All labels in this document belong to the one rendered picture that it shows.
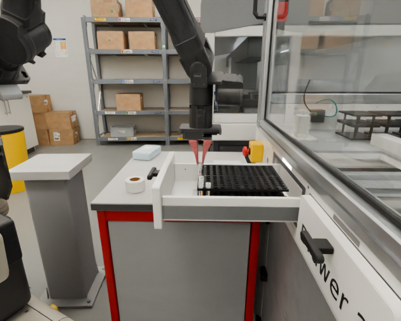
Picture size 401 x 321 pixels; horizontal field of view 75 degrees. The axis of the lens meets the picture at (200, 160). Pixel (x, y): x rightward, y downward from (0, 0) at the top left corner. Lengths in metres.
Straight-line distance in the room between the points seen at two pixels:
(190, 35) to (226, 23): 0.94
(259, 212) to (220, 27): 1.07
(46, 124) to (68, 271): 3.83
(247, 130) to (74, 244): 1.09
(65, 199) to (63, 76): 4.15
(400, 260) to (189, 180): 0.62
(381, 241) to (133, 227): 0.76
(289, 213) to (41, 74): 5.23
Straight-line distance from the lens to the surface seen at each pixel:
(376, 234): 0.40
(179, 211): 0.63
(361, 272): 0.41
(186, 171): 0.84
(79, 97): 5.32
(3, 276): 0.88
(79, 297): 1.72
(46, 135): 5.23
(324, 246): 0.47
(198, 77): 0.59
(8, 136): 3.15
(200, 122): 0.63
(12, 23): 0.68
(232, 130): 1.51
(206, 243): 0.97
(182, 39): 0.57
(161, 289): 1.12
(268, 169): 0.79
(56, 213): 1.45
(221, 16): 1.50
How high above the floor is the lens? 1.16
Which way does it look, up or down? 18 degrees down
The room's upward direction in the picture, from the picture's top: straight up
